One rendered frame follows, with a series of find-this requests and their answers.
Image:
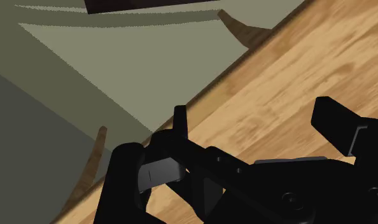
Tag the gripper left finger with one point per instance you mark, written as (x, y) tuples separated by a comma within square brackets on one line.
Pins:
[(204, 167)]

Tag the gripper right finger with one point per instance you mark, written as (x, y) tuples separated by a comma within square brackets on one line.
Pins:
[(334, 124)]

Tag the wooden table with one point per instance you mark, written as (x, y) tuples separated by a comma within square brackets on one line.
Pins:
[(300, 77)]

